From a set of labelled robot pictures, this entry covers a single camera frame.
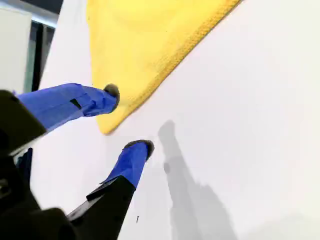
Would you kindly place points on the yellow square towel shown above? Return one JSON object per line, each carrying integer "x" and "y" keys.
{"x": 150, "y": 50}

